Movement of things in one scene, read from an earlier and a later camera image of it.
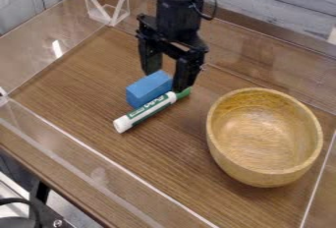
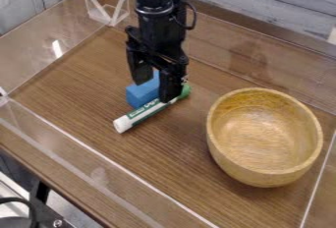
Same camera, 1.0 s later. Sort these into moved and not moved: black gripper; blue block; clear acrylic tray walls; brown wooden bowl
Moved: black gripper
Not moved: brown wooden bowl; blue block; clear acrylic tray walls
